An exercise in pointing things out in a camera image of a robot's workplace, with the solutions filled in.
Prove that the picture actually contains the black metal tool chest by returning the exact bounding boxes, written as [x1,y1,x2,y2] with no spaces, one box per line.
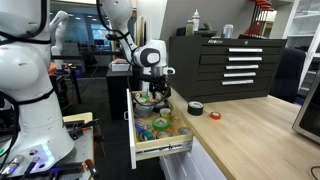
[167,34,288,104]

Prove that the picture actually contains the light grey tape roll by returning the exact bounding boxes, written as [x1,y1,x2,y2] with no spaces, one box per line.
[177,126,194,137]

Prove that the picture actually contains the black office chair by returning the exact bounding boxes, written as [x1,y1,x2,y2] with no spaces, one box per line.
[269,47,307,104]

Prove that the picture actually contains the small dark jar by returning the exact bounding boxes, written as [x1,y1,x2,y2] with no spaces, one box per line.
[185,19,195,37]

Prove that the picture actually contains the blue tape roll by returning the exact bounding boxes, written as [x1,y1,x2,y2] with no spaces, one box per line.
[134,120,148,134]

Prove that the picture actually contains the small white green tape roll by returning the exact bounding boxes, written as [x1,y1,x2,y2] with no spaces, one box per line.
[133,95,148,105]

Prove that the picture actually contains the orange tipped cable plug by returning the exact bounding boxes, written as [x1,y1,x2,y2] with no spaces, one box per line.
[81,158,99,178]

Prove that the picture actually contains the red bar clamps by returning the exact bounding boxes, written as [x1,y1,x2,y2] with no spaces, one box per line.
[244,0,276,37]

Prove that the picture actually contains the teal green tape roll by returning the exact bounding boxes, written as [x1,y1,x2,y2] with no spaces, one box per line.
[139,129,156,142]

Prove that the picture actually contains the silver metal can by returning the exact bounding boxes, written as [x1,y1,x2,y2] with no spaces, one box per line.
[222,23,234,39]

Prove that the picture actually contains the black pedestal cabinet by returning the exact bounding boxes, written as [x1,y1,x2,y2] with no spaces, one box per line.
[105,68,135,121]

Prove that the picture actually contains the small red tape roll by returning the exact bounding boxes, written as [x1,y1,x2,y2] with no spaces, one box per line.
[209,111,222,121]

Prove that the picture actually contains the dark grey tape roll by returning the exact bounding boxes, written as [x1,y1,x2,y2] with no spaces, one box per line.
[155,130,173,140]

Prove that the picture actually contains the wooden drawer with white front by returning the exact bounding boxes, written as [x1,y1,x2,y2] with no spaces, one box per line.
[125,87,195,170]

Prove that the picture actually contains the white squeeze bottle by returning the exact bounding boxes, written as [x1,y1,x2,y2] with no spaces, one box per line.
[191,8,201,33]

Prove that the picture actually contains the silver microwave oven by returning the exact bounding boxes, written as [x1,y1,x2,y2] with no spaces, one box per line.
[292,71,320,145]

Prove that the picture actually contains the white box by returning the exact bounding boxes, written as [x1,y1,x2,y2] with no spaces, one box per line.
[111,59,132,73]

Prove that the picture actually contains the white shelf unit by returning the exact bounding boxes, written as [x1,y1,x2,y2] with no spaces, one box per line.
[286,0,320,91]

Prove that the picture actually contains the large grey duct tape roll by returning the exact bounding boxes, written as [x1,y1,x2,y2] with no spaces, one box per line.
[134,102,155,118]

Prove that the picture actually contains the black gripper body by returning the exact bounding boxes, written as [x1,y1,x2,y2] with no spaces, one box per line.
[146,74,170,93]

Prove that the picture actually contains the yellow black striped tape roll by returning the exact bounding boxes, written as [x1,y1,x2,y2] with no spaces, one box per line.
[159,107,172,120]

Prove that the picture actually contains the black tool on chest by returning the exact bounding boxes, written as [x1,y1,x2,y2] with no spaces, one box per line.
[193,22,219,38]

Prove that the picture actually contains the white robot body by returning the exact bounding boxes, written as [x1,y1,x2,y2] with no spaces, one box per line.
[0,112,96,180]

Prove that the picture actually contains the thin black cable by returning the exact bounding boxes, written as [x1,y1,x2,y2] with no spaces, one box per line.
[310,165,320,180]

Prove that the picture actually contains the black clamp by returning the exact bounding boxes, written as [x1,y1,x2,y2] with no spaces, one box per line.
[64,118,101,141]

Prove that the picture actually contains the white cabinet under workbench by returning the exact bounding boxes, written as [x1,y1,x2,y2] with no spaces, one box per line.
[159,138,228,180]

